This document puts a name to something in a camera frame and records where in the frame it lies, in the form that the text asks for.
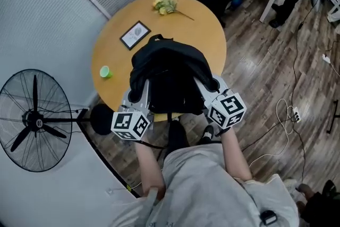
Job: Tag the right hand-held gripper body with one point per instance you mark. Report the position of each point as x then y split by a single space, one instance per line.
227 110

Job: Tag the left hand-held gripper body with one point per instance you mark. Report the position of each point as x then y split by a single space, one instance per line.
127 125

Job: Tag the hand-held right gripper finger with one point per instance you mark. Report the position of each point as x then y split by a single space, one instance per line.
202 89
221 85

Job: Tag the black backpack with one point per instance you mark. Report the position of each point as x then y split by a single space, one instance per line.
170 61

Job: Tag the person's right forearm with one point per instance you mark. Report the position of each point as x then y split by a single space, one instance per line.
236 156

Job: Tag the person's left forearm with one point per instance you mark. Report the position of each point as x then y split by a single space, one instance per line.
150 167

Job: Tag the person's black right shoe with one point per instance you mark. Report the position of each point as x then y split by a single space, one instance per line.
207 134

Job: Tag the person's black shoe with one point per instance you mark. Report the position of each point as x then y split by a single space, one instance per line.
207 134
177 136

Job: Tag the green cup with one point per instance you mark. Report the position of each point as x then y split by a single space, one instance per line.
105 72

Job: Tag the person's black left shoe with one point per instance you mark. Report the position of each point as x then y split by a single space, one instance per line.
177 136

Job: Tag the round wooden table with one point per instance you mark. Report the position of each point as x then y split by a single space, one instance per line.
186 34

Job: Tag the black framed picture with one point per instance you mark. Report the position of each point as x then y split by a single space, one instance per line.
134 35

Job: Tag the white power strip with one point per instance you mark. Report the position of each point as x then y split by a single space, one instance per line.
326 58
296 114

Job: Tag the person's grey shirt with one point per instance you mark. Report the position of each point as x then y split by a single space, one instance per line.
202 188

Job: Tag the blue ball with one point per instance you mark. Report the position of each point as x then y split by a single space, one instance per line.
237 2

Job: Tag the yellow artificial flowers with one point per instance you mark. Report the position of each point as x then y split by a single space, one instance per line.
164 5

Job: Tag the black standing fan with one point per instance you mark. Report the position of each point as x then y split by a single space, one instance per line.
37 122

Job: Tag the black metal stand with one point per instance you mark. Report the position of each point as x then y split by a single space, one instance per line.
334 114

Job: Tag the black clip-on device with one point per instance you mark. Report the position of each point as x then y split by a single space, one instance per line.
268 218

